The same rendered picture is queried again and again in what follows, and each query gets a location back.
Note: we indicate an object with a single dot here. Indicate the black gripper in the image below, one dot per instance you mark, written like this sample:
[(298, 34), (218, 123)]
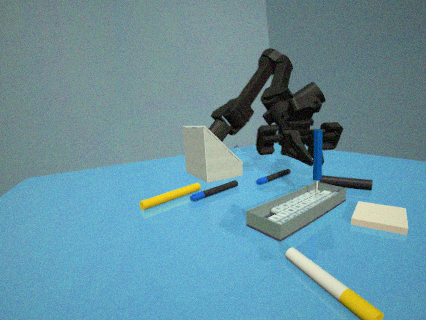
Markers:
[(292, 138)]

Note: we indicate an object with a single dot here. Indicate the grey keyboard with white keys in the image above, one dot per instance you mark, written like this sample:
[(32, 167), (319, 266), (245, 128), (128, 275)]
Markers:
[(288, 214)]

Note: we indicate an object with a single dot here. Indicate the white cylinder with yellow cap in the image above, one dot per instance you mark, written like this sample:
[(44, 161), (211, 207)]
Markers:
[(352, 301)]

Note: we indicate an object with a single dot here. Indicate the dark grey stylus with blue tip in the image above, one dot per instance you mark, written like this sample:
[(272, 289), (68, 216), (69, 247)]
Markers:
[(213, 191), (273, 177)]

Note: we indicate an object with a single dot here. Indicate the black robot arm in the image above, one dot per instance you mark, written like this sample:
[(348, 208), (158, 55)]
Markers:
[(277, 98)]

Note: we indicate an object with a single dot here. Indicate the dark grey cylinder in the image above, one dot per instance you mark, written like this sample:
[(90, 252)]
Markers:
[(347, 182)]

